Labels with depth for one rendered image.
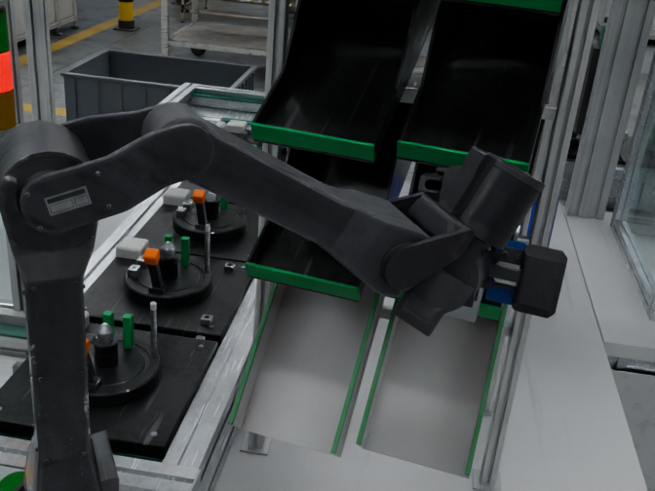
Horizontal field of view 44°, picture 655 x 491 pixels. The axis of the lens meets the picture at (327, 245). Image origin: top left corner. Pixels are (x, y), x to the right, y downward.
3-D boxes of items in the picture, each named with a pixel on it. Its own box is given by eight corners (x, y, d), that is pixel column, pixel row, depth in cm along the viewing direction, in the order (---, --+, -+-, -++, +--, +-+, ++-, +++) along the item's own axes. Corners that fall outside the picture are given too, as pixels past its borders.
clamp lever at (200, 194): (207, 227, 146) (202, 197, 140) (196, 226, 146) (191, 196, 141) (211, 213, 148) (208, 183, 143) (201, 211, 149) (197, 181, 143)
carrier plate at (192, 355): (164, 460, 97) (164, 446, 96) (-24, 429, 99) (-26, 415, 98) (217, 353, 118) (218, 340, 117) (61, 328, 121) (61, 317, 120)
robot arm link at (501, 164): (376, 281, 58) (465, 137, 56) (332, 233, 65) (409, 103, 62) (481, 324, 64) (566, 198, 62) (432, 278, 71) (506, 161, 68)
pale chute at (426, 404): (469, 479, 93) (469, 475, 89) (360, 448, 96) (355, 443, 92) (520, 256, 101) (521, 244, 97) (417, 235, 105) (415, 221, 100)
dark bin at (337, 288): (359, 303, 87) (356, 259, 82) (247, 277, 91) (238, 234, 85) (422, 134, 104) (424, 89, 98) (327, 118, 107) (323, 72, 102)
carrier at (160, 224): (257, 273, 142) (260, 207, 136) (126, 254, 144) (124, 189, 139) (284, 219, 163) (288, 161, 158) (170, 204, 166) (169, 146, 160)
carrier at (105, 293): (220, 347, 120) (222, 273, 114) (66, 323, 122) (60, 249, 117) (256, 274, 141) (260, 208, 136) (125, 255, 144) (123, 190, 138)
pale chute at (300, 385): (340, 458, 94) (334, 454, 90) (238, 429, 98) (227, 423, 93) (401, 240, 103) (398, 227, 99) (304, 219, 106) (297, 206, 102)
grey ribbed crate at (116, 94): (228, 155, 291) (230, 93, 281) (63, 134, 297) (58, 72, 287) (254, 122, 329) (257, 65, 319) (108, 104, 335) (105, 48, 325)
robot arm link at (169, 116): (9, 219, 45) (100, 56, 43) (0, 168, 52) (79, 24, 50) (378, 366, 61) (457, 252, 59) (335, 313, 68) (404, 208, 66)
